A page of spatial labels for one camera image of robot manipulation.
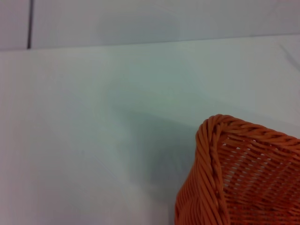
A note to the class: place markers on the orange woven plastic basket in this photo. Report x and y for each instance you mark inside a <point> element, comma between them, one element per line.
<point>246,175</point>

